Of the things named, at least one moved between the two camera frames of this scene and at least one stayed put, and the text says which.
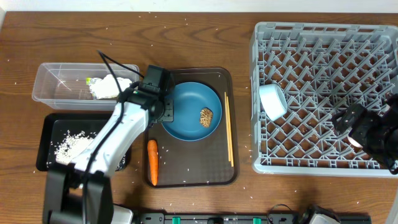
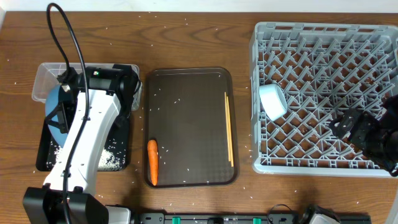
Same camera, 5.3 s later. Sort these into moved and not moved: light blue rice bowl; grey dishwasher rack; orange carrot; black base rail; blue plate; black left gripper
Moved: black left gripper; blue plate
Not moved: light blue rice bowl; grey dishwasher rack; black base rail; orange carrot
